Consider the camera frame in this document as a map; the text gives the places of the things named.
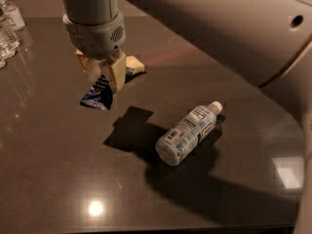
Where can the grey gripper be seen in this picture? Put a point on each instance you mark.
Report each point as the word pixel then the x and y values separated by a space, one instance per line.
pixel 95 39

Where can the blue rxbar wrapper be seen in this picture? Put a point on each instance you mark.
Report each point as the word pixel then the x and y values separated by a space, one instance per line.
pixel 99 96

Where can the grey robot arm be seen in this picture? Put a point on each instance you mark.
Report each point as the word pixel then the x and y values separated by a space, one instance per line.
pixel 266 42

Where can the yellow sponge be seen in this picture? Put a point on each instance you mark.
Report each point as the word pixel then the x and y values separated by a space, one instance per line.
pixel 134 66

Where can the lying clear plastic bottle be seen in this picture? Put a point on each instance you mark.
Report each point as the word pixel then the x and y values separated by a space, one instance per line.
pixel 178 142

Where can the clear water bottle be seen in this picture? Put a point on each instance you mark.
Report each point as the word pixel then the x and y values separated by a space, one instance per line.
pixel 9 41

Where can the white label bottle upright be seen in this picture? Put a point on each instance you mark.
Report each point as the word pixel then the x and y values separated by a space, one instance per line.
pixel 12 12

